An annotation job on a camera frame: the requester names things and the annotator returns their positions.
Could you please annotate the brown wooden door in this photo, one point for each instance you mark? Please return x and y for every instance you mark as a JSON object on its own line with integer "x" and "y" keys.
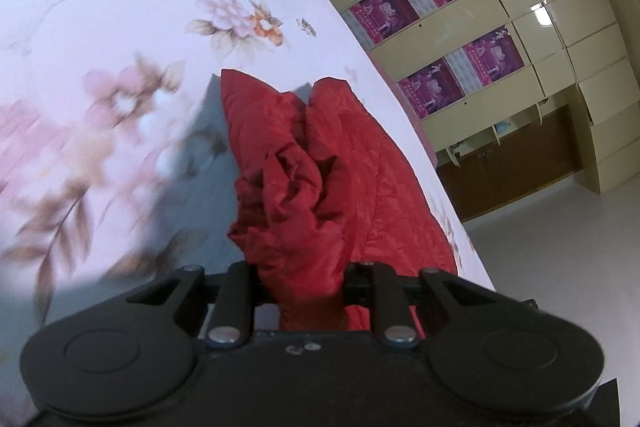
{"x": 523, "y": 163}

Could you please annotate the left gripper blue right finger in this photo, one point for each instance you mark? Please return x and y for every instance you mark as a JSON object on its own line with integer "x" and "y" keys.
{"x": 376, "y": 287}

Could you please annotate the white floral bed sheet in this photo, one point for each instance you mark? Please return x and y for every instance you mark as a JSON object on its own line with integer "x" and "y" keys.
{"x": 115, "y": 160}

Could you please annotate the cream wardrobe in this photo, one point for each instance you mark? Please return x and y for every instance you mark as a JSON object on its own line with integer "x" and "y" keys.
{"x": 574, "y": 52}

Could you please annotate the lower left purple poster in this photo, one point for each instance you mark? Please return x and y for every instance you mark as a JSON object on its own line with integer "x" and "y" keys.
{"x": 431, "y": 88}

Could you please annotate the red puffer jacket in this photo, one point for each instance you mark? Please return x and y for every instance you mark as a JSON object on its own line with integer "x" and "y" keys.
{"x": 322, "y": 185}

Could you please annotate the lower right purple poster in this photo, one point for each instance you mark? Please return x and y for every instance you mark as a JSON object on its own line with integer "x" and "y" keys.
{"x": 485, "y": 60}

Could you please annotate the upper left purple poster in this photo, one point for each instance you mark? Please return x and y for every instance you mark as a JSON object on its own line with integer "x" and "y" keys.
{"x": 373, "y": 21}

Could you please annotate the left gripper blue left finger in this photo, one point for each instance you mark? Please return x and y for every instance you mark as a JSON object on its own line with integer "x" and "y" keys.
{"x": 232, "y": 296}

